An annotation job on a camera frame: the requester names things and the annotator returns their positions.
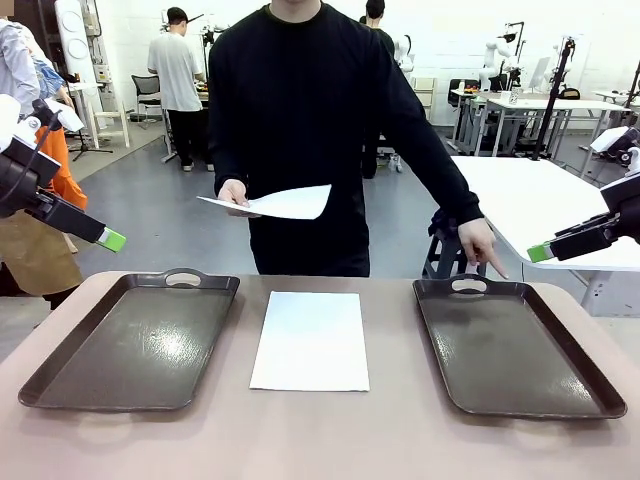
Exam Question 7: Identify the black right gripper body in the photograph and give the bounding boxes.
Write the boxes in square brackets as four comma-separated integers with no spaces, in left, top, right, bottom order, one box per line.
[601,173,640,240]

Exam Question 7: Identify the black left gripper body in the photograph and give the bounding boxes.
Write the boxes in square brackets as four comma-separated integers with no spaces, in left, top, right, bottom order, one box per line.
[0,137,61,219]

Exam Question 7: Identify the white A4 paper sheet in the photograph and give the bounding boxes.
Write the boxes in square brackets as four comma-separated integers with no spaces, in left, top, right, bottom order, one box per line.
[196,184,333,221]
[249,291,371,393]

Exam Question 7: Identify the person's right forearm black sleeve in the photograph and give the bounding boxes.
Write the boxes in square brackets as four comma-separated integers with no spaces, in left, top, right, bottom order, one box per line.
[212,129,251,184]

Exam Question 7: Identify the person's left forearm black sleeve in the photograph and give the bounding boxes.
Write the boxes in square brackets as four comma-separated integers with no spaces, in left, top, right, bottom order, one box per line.
[399,124,485,226]

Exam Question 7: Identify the person's left hand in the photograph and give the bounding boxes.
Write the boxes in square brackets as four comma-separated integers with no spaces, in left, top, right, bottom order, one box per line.
[457,217,510,280]

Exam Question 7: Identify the person's right hand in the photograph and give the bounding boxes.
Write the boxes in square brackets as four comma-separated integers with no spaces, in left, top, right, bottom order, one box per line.
[217,178,251,209]

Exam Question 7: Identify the tan fabric bundle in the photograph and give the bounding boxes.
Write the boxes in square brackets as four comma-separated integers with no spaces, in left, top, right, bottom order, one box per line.
[0,209,85,297]

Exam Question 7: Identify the large white table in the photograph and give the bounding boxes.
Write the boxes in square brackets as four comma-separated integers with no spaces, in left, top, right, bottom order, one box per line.
[449,154,640,317]

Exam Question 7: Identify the white desk grey legs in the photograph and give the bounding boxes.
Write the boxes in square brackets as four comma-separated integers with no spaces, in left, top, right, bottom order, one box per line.
[447,88,632,157]

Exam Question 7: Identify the white wooden stool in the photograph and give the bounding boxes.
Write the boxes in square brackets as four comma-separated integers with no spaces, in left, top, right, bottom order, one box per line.
[89,101,131,150]

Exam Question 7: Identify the person striped shirt orange trousers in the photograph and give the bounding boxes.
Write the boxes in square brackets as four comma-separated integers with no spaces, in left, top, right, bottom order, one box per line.
[0,14,90,254]

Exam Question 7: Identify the black tripod pole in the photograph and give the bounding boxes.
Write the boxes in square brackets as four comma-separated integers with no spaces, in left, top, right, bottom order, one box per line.
[529,35,577,162]

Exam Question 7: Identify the brown plastic serving tray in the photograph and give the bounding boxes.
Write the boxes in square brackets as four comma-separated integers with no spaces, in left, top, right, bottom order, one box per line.
[412,273,628,420]
[17,268,241,413]

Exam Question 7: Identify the black stool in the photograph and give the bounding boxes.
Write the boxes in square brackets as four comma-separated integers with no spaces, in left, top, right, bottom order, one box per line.
[422,232,484,280]

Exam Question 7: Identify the dark cloth on stool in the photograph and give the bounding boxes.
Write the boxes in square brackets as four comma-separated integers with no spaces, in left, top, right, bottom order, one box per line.
[427,207,469,240]

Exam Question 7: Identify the white tall unit with circles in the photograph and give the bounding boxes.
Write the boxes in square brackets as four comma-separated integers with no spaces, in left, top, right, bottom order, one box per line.
[53,0,97,86]

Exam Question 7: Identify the black mesh office chair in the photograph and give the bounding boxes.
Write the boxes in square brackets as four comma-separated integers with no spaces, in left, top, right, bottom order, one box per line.
[130,73,164,121]

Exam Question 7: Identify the white monitor panel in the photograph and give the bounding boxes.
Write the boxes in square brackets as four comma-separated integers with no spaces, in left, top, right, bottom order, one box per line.
[528,56,552,92]

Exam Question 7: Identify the man in white t-shirt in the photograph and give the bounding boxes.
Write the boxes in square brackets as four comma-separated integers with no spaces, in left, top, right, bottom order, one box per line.
[146,6,214,173]

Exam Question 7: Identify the black chair at desk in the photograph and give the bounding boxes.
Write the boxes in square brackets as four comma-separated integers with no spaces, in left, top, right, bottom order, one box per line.
[448,78,482,109]

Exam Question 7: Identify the white drawer cabinet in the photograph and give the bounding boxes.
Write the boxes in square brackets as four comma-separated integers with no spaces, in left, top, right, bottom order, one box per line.
[413,75,439,122]

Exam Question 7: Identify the person in black sweater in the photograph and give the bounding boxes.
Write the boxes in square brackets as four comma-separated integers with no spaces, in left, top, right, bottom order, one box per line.
[207,0,499,279]

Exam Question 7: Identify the bystander in black shirt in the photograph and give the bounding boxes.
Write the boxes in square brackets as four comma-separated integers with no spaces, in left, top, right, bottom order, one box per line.
[358,0,401,180]

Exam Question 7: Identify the black robot cable hose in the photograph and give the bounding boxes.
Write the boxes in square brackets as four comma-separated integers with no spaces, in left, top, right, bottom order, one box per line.
[0,112,64,204]

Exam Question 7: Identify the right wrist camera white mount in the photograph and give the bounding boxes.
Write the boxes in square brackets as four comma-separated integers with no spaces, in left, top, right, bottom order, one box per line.
[589,125,640,157]

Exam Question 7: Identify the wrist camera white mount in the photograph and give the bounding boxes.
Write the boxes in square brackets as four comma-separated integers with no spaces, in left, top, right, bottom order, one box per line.
[589,125,640,157]
[29,98,85,134]

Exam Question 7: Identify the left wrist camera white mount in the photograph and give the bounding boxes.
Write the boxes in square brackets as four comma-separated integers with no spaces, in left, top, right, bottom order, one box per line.
[29,98,85,134]

